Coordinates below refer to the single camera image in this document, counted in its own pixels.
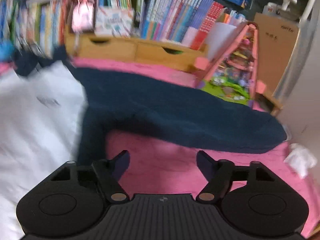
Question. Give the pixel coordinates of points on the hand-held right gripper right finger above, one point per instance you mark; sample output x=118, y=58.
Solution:
x=205, y=163

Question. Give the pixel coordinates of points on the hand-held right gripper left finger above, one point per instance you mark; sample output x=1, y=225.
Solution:
x=122, y=162

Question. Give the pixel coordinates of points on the white and navy jacket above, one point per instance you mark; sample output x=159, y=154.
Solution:
x=162, y=105

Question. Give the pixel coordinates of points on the pink bunny-print blanket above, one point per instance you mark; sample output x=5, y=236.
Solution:
x=162, y=160

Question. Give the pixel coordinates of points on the pink toy house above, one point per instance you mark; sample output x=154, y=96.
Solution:
x=235, y=80

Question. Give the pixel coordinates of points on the crumpled white tissue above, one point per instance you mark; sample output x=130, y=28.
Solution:
x=300, y=160

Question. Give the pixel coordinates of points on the wooden drawer organizer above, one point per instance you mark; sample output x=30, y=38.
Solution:
x=150, y=52

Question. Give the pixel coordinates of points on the white paper sheet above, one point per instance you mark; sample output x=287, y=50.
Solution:
x=221, y=37

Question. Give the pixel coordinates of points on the brown cardboard box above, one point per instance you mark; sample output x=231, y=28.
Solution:
x=275, y=55

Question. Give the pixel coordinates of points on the white colourful-print box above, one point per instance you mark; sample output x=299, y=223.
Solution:
x=113, y=22

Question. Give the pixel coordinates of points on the smartphone with lit screen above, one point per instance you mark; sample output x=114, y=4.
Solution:
x=82, y=17

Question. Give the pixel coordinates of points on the row of books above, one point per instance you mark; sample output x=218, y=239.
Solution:
x=175, y=12

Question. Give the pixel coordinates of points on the blue pompom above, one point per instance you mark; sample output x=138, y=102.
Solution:
x=5, y=51

